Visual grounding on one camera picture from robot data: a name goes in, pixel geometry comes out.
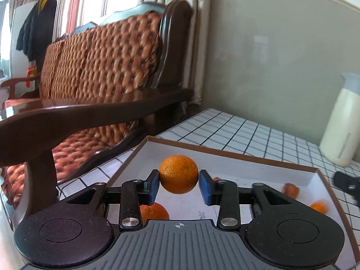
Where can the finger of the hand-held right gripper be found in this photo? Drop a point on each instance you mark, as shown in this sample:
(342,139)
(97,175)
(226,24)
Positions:
(347,185)

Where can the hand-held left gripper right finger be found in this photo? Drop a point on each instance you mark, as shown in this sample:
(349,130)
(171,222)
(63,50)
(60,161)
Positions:
(204,188)

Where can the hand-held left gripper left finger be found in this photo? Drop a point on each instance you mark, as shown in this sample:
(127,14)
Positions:
(154,188)

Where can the small carrot chunk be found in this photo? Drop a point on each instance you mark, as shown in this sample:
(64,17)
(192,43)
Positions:
(216,179)

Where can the dark orange tangerine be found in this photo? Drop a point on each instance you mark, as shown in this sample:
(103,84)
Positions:
(154,212)

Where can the rough-skinned orange tangerine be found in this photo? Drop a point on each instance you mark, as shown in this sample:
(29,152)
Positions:
(178,174)

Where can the smooth yellow-orange orange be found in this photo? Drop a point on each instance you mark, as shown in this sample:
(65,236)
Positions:
(319,206)

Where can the brown cardboard box white inside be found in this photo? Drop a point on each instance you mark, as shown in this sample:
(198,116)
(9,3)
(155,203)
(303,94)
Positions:
(253,168)

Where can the cream thermos jug grey lid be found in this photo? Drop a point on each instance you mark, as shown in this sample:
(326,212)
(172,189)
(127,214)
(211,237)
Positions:
(341,126)

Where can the white black-checked tablecloth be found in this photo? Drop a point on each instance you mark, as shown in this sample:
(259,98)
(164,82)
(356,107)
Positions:
(239,135)

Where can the wooden sofa with tufted cushions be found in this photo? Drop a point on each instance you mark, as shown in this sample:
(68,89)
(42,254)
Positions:
(107,62)

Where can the orange-red cloth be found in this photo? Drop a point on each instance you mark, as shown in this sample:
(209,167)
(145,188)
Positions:
(31,74)

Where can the white upright panel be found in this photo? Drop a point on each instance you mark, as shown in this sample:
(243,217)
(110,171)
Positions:
(19,67)

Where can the hanging dark jacket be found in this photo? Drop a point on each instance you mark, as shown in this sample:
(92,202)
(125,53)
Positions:
(33,31)

